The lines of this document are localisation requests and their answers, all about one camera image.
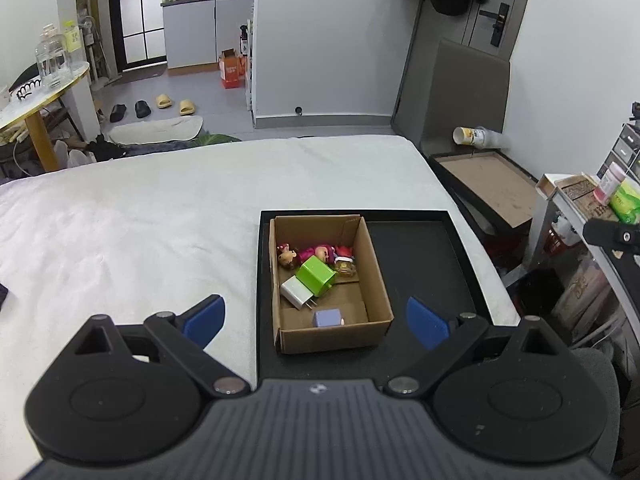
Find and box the grey entrance door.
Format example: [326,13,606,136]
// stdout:
[462,0,538,66]

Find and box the green tissue pack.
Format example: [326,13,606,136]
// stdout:
[608,180,640,226]

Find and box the brown patterned flat box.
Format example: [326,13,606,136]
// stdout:
[554,175,621,222]

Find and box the green cube charger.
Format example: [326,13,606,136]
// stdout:
[294,254,337,297]

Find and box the paper cup tube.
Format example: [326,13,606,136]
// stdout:
[452,126,503,148]

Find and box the brown-haired doll figure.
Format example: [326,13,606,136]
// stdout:
[277,243,301,270]

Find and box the black door lock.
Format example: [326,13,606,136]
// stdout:
[479,2,511,47]

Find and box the brown cardboard box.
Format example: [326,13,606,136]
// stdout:
[268,214,394,356]

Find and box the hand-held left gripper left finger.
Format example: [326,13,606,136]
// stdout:
[70,294,251,400]

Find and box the pink doll figure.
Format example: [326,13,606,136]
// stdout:
[298,243,335,265]

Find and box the lavender cube charger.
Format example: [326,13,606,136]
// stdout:
[312,308,347,330]

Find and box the black tray with brown bottom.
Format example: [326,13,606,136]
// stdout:
[429,148,541,235]

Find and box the white charger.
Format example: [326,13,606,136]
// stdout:
[279,277,318,311]

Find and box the orange carton box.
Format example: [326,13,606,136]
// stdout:
[218,48,248,90]

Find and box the small red-capped bottle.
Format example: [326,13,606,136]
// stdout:
[332,244,357,277]

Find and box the white floor rug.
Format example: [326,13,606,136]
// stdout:
[108,115,205,145]

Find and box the grey side desk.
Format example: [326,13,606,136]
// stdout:
[525,172,640,346]

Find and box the clear glass bottle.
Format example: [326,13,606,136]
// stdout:
[34,24,68,88]

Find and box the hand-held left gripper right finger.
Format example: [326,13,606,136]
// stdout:
[384,296,566,400]

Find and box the grey leaning board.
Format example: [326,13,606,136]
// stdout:
[391,37,511,153]

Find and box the round yellow-legged table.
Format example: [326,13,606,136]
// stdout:
[0,61,92,173]

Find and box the grey drawer organizer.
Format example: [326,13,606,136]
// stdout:
[611,121,640,181]

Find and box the white kitchen cabinet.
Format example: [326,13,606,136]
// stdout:
[160,0,256,71]

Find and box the black-framed glass door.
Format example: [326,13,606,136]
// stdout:
[107,0,168,73]

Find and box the yellow-lidded jar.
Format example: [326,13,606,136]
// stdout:
[62,20,84,52]

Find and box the pink-lidded white bottle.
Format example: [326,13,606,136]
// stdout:
[593,162,628,207]

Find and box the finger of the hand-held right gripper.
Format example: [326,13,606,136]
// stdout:
[584,217,640,250]

